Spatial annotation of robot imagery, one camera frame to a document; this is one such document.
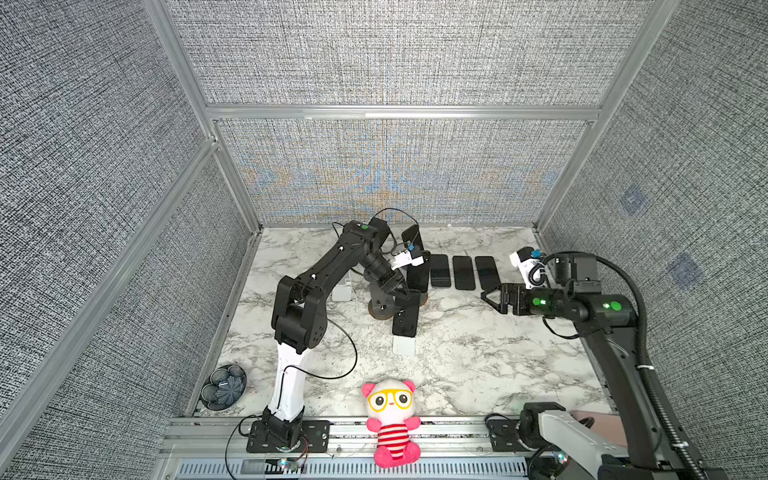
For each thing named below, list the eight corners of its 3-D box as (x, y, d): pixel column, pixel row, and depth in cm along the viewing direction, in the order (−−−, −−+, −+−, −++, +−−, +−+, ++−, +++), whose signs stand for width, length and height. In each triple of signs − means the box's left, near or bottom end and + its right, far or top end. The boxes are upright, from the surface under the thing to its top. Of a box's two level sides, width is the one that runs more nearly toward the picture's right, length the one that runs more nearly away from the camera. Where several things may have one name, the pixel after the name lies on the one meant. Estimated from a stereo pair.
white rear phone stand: (334, 301, 100) (332, 293, 97) (336, 284, 105) (334, 276, 101) (351, 301, 100) (349, 293, 97) (352, 284, 105) (351, 276, 101)
